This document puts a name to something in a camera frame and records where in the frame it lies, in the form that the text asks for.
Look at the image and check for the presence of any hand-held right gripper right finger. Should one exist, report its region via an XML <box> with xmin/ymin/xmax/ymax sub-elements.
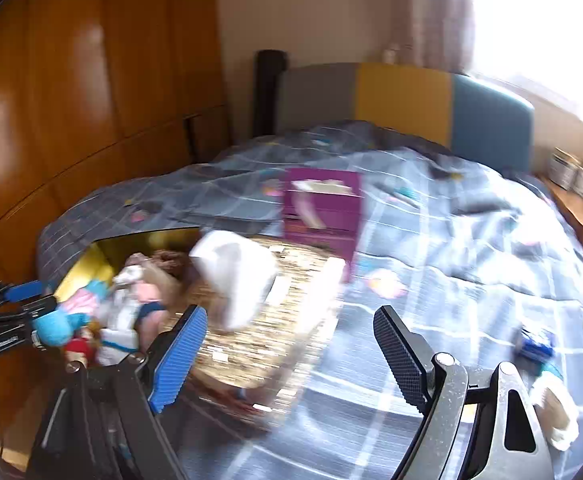
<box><xmin>373</xmin><ymin>305</ymin><xmax>555</xmax><ymax>480</ymax></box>

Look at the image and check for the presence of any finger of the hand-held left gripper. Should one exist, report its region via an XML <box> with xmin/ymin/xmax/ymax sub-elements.
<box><xmin>0</xmin><ymin>281</ymin><xmax>48</xmax><ymax>318</ymax></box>
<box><xmin>0</xmin><ymin>296</ymin><xmax>58</xmax><ymax>362</ymax></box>

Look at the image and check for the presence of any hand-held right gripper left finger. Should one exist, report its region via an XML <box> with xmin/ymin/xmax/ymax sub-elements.
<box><xmin>26</xmin><ymin>304</ymin><xmax>208</xmax><ymax>480</ymax></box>

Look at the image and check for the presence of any blue plush toy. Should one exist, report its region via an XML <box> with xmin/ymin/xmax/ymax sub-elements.
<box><xmin>34</xmin><ymin>309</ymin><xmax>94</xmax><ymax>349</ymax></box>

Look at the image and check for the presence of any gold glitter gift box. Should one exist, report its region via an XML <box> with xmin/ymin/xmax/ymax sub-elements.
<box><xmin>52</xmin><ymin>226</ymin><xmax>348</xmax><ymax>422</ymax></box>

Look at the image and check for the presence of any red plush toy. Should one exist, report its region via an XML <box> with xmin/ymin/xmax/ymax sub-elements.
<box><xmin>64</xmin><ymin>336</ymin><xmax>95</xmax><ymax>367</ymax></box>

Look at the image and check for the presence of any pink pastel plush toy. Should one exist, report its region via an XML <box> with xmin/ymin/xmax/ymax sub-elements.
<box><xmin>67</xmin><ymin>279</ymin><xmax>116</xmax><ymax>320</ymax></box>

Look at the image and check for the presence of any white plush doll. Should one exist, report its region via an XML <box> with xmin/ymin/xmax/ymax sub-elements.
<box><xmin>95</xmin><ymin>255</ymin><xmax>166</xmax><ymax>367</ymax></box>

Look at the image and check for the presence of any grey checked printed blanket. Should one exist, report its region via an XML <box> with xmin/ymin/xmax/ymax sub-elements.
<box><xmin>35</xmin><ymin>120</ymin><xmax>583</xmax><ymax>480</ymax></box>

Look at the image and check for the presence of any blue tissue packet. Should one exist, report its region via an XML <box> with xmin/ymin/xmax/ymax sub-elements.
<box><xmin>515</xmin><ymin>326</ymin><xmax>556</xmax><ymax>362</ymax></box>

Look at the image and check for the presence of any white waffle knit cloth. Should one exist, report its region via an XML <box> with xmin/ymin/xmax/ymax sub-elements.
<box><xmin>529</xmin><ymin>374</ymin><xmax>581</xmax><ymax>452</ymax></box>

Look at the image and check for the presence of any purple cardboard box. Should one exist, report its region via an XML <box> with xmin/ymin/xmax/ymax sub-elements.
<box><xmin>281</xmin><ymin>167</ymin><xmax>363</xmax><ymax>283</ymax></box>

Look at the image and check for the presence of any grey yellow blue headboard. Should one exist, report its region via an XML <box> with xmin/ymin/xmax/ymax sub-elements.
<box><xmin>275</xmin><ymin>61</ymin><xmax>536</xmax><ymax>173</ymax></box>

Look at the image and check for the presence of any beige curtain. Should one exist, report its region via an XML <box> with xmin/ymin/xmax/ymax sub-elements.
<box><xmin>405</xmin><ymin>0</ymin><xmax>478</xmax><ymax>72</ymax></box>

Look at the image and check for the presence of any bright window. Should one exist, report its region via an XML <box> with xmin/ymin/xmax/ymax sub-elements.
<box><xmin>471</xmin><ymin>0</ymin><xmax>583</xmax><ymax>133</ymax></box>

